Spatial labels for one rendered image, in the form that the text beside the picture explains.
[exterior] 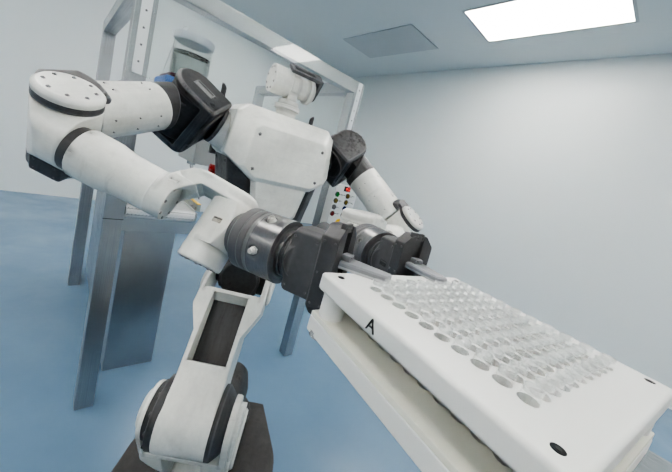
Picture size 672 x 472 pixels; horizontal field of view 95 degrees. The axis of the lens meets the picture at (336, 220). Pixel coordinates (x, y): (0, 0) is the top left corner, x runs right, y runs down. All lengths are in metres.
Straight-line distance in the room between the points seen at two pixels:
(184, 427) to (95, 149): 0.53
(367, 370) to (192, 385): 0.53
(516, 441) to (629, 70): 4.12
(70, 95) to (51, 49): 4.31
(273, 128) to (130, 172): 0.34
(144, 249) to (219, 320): 0.85
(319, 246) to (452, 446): 0.22
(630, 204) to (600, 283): 0.77
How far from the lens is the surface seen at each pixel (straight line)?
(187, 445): 0.78
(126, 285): 1.68
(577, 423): 0.27
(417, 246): 0.49
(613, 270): 3.87
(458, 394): 0.24
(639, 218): 3.87
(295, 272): 0.39
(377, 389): 0.29
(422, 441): 0.27
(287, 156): 0.75
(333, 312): 0.34
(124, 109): 0.63
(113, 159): 0.50
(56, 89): 0.55
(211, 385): 0.77
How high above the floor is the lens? 1.15
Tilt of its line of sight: 9 degrees down
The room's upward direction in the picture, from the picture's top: 15 degrees clockwise
